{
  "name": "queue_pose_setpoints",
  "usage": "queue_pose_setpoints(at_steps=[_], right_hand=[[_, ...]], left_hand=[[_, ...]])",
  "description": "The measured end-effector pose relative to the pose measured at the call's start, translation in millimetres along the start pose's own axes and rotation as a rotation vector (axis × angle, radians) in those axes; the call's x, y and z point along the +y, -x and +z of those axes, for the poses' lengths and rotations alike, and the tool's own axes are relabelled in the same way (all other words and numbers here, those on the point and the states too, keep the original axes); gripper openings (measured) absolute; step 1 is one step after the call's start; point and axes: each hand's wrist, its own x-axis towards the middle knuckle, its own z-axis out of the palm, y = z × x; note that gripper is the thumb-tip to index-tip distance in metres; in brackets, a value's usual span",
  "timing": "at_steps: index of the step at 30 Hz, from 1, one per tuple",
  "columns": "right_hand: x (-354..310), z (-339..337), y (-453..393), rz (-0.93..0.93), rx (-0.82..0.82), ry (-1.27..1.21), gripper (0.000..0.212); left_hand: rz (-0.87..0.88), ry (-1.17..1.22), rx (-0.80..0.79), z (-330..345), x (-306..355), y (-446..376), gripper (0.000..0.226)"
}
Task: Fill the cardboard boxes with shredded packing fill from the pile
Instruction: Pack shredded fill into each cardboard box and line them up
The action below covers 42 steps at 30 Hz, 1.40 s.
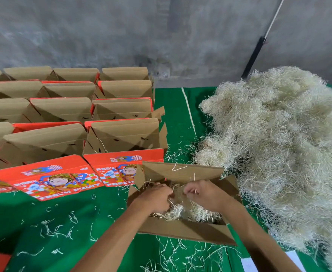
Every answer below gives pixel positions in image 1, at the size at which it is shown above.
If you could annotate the person's left forearm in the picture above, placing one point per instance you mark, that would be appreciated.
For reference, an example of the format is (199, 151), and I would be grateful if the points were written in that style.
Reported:
(109, 240)

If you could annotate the person's right hand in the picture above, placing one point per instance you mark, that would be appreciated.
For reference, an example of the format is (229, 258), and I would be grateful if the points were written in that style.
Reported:
(208, 195)

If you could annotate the person's right forearm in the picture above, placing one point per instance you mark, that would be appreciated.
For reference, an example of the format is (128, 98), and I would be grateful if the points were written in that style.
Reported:
(262, 238)

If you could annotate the person's left hand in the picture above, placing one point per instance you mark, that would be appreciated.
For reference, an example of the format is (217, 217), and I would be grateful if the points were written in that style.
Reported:
(152, 198)

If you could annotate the pile of shredded paper filler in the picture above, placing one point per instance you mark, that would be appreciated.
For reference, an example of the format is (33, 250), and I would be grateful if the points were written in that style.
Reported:
(285, 138)

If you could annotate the group of red fruit boxes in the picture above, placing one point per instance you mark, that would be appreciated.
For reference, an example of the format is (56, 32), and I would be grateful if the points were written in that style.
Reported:
(53, 107)

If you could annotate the white printed paper sheet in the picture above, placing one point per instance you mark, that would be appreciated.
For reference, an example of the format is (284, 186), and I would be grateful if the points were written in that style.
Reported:
(295, 260)

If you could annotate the white pole with black grip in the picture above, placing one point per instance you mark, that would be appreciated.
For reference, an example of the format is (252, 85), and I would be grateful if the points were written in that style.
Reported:
(252, 58)

